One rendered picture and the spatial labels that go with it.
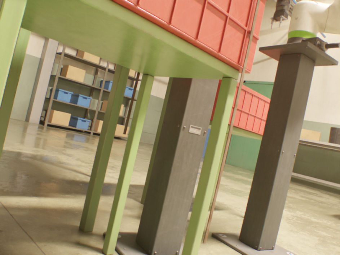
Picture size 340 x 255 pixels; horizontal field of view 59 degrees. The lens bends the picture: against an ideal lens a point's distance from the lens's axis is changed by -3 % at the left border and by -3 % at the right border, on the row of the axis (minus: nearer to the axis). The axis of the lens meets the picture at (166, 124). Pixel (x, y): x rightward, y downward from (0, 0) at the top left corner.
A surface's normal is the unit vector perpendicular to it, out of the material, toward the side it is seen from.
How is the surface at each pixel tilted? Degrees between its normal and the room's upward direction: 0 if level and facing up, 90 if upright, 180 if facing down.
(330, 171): 90
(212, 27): 90
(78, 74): 90
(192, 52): 90
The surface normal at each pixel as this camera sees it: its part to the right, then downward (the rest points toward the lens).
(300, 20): -0.58, -0.15
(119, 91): 0.68, 0.14
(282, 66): -0.81, -0.20
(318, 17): -0.41, 0.35
